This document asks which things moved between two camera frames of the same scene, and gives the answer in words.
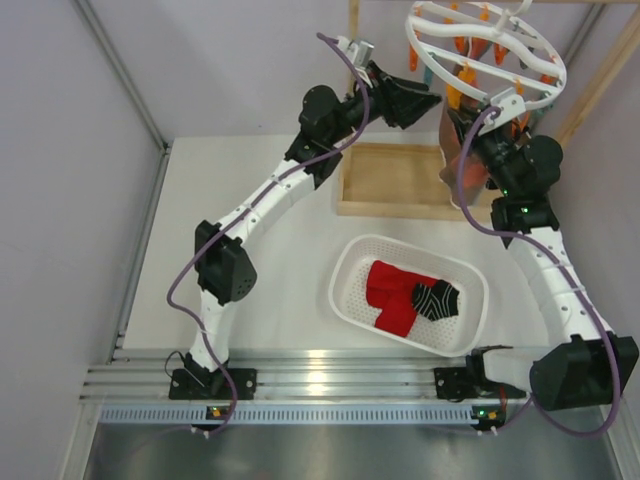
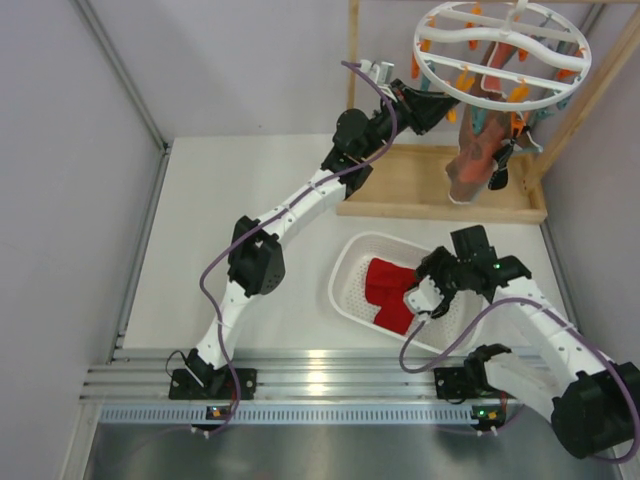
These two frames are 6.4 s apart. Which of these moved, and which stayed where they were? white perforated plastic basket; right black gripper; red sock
Moved: right black gripper
Stayed: red sock; white perforated plastic basket
